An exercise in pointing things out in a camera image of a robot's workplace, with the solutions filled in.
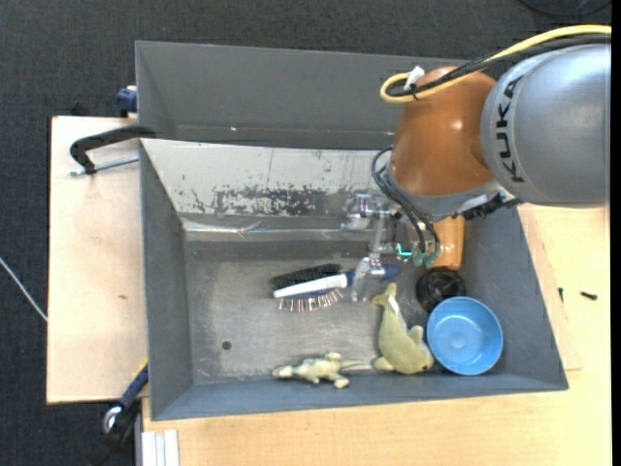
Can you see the green plush seal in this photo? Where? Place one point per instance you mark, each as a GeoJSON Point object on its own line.
{"type": "Point", "coordinates": [400, 345]}

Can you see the pale green toy crocodile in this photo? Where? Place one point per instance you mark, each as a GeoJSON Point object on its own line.
{"type": "Point", "coordinates": [317, 368]}

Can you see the small black screw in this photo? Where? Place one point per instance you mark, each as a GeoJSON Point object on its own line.
{"type": "Point", "coordinates": [589, 295]}

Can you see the blue plastic bowl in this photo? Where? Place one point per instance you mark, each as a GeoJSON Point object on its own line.
{"type": "Point", "coordinates": [463, 335]}

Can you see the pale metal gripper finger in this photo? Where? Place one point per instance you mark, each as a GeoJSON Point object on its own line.
{"type": "Point", "coordinates": [376, 266]}
{"type": "Point", "coordinates": [359, 289]}

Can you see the grey metal bin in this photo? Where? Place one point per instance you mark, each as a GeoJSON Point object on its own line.
{"type": "Point", "coordinates": [242, 309]}

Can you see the orange-brown bottle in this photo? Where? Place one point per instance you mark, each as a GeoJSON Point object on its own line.
{"type": "Point", "coordinates": [450, 245]}

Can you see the black round lid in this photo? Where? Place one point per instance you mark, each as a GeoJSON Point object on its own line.
{"type": "Point", "coordinates": [439, 287]}

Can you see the white and blue brush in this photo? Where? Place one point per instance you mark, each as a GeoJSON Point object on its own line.
{"type": "Point", "coordinates": [310, 287]}

